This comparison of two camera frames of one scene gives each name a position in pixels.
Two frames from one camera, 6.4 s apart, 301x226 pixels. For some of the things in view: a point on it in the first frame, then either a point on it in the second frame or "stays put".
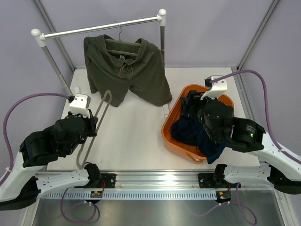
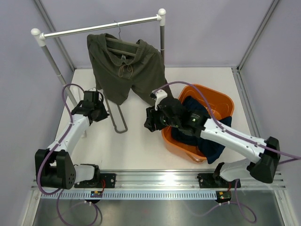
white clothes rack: (40, 38) stays put
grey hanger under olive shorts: (122, 42) stays put
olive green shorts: (115, 67) stays put
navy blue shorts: (190, 131) stays put
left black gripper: (91, 122) to (104, 114)
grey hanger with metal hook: (88, 141) to (119, 131)
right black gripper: (193, 99) to (152, 117)
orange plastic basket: (192, 153) stays put
